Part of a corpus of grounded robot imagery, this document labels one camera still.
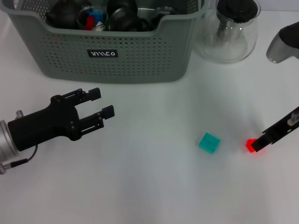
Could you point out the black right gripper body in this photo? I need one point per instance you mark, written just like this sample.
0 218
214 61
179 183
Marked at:
282 129

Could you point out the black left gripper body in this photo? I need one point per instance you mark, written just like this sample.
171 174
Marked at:
44 126

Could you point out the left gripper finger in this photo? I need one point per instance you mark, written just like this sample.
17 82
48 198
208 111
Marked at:
100 119
84 94

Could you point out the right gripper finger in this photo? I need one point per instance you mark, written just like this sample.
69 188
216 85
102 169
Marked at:
259 142

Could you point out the red sloped toy brick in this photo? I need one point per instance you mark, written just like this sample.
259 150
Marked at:
249 145

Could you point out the teal square toy plate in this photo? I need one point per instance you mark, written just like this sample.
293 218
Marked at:
209 143

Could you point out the white toy brick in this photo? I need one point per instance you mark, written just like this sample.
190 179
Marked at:
99 26

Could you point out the dark red toy brick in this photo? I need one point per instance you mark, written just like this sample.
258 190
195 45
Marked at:
89 23

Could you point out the blue square toy plate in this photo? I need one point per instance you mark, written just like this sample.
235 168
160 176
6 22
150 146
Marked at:
98 16

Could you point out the grey-green perforated storage bin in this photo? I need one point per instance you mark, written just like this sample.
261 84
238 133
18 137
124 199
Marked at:
140 58

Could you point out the right gripper silver plug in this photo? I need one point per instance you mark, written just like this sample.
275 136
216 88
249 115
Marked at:
293 119

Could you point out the gripper silver plug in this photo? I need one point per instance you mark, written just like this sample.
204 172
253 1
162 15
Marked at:
293 119
19 114

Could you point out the left gripper silver plug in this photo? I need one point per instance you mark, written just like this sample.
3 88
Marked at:
19 114

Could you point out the dark clay teapot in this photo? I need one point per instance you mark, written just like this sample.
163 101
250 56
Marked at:
60 14

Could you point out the clear glass carafe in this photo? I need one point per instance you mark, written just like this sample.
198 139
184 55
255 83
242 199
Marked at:
229 46

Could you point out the black carafe lid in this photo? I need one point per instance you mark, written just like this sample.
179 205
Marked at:
238 9

